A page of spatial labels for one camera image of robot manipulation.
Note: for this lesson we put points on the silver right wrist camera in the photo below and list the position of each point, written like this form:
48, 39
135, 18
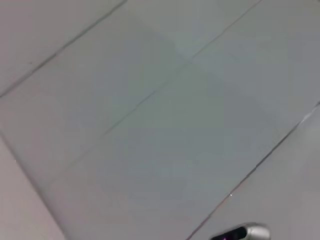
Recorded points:
250, 232

